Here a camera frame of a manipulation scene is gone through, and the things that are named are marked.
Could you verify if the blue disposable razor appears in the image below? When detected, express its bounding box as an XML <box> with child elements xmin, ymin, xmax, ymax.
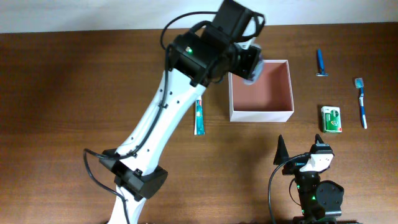
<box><xmin>316</xmin><ymin>49</ymin><xmax>328</xmax><ymax>77</ymax></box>

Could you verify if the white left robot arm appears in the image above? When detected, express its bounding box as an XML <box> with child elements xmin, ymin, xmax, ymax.
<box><xmin>98</xmin><ymin>1</ymin><xmax>266</xmax><ymax>223</ymax></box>

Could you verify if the blue white toothbrush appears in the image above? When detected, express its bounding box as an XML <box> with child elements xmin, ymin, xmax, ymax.
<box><xmin>354</xmin><ymin>78</ymin><xmax>368</xmax><ymax>129</ymax></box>

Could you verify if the green soap bar box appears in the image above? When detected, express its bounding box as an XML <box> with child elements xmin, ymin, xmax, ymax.
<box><xmin>321</xmin><ymin>106</ymin><xmax>342</xmax><ymax>133</ymax></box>

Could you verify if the pink open cardboard box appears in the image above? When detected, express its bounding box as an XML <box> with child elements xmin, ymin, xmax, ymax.
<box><xmin>228</xmin><ymin>60</ymin><xmax>294</xmax><ymax>123</ymax></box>

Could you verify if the purple foam soap dispenser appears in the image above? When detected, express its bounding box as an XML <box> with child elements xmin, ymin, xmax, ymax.
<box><xmin>243</xmin><ymin>44</ymin><xmax>265</xmax><ymax>85</ymax></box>

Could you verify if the green toothpaste tube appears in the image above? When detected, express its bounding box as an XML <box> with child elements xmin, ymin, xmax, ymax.
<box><xmin>194</xmin><ymin>99</ymin><xmax>205</xmax><ymax>135</ymax></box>

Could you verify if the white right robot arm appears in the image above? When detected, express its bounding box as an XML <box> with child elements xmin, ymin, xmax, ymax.
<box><xmin>268</xmin><ymin>134</ymin><xmax>344</xmax><ymax>223</ymax></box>

